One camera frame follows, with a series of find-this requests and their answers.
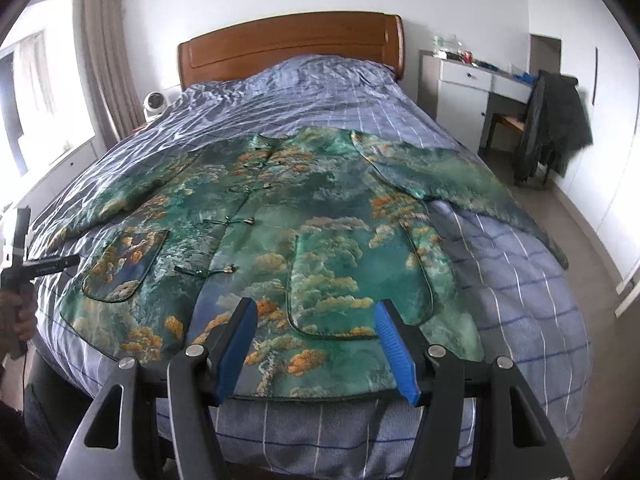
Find dark jacket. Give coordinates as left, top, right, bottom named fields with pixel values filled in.
left=512, top=70, right=593, bottom=186

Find window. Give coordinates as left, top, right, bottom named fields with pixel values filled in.
left=0, top=30, right=96, bottom=176

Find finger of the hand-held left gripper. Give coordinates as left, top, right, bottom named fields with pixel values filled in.
left=25, top=255, right=81, bottom=278

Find person's left hand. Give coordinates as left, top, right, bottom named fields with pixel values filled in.
left=0, top=290, right=37, bottom=356

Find white window cabinet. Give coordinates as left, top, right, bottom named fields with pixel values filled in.
left=15, top=137, right=108, bottom=221

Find white bedside drawer unit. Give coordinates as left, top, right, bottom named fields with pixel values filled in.
left=419, top=50, right=538, bottom=156

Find white round fan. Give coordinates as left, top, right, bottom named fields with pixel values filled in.
left=140, top=91, right=173, bottom=125

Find white wardrobe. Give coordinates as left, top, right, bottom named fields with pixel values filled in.
left=525, top=0, right=640, bottom=321

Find blue plaid duvet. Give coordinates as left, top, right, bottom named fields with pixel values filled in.
left=22, top=55, right=591, bottom=466

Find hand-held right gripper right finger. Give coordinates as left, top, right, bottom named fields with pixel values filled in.
left=375, top=299, right=576, bottom=480

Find wooden headboard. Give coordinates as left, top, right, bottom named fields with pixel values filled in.
left=177, top=14, right=405, bottom=92

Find beige curtain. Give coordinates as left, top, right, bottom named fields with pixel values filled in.
left=80, top=0, right=146, bottom=143

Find wooden chair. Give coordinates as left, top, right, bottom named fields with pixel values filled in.
left=482, top=110, right=531, bottom=156

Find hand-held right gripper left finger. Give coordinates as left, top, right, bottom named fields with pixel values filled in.
left=55, top=297, right=259, bottom=480

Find person's dark pants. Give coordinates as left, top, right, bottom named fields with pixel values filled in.
left=0, top=350, right=66, bottom=480

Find green printed jacket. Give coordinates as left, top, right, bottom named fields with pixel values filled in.
left=27, top=127, right=571, bottom=403

